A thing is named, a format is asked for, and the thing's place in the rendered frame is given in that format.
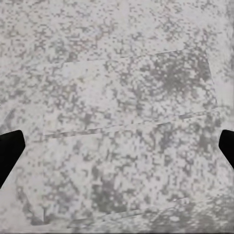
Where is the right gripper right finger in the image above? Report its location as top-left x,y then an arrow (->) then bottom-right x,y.
219,129 -> 234,168

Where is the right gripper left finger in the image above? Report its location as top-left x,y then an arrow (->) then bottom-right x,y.
0,130 -> 25,188

